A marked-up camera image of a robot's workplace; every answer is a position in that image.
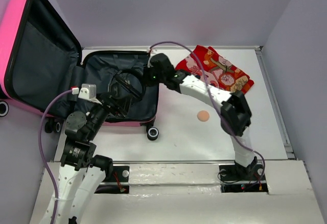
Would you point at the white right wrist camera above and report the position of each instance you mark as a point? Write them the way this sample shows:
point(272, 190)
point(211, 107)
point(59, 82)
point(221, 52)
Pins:
point(151, 51)

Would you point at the round peach makeup puff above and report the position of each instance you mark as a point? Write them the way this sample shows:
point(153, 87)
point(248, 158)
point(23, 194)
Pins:
point(203, 116)

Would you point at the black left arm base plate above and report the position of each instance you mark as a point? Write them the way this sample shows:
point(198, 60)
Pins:
point(117, 182)

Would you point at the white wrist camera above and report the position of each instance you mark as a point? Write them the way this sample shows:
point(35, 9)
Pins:
point(86, 92)
point(151, 51)

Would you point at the pink hard-shell suitcase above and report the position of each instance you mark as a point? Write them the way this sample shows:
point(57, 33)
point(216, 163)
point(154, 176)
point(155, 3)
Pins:
point(41, 58)

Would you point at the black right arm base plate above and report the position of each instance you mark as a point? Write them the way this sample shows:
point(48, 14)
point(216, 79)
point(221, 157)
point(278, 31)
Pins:
point(232, 182)

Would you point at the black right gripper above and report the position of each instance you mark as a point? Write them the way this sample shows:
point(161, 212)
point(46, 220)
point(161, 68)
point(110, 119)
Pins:
point(147, 79)

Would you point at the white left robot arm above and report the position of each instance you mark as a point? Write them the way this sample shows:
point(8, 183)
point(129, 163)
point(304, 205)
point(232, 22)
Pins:
point(80, 170)

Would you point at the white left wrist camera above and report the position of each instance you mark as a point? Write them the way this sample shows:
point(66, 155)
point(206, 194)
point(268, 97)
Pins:
point(86, 92)

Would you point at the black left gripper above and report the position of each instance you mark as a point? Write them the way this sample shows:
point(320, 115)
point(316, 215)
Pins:
point(122, 105)

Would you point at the red patterned cloth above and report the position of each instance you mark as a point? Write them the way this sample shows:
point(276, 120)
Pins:
point(206, 63)

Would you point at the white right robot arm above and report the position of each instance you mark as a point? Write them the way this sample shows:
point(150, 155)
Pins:
point(232, 107)

